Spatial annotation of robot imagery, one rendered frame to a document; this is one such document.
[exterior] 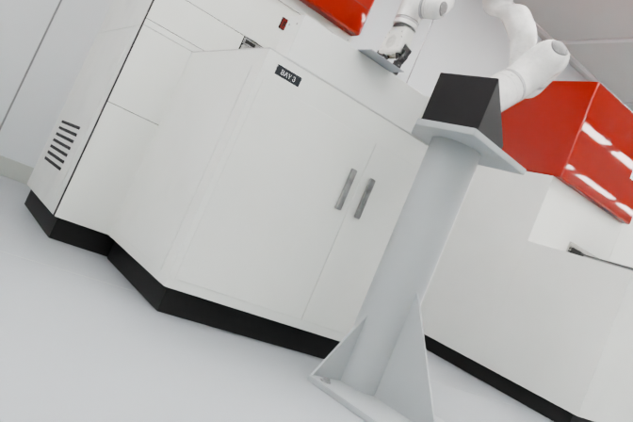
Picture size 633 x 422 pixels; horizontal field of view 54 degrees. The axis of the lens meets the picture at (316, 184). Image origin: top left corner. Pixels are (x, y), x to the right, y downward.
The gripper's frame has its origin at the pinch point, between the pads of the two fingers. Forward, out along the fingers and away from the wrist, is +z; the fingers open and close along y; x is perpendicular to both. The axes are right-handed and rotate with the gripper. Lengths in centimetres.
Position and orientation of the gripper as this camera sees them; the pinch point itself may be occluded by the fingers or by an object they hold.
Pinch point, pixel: (385, 70)
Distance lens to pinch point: 211.4
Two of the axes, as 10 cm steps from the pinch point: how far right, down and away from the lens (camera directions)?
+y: 5.3, 1.6, -8.4
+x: 7.5, 3.7, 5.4
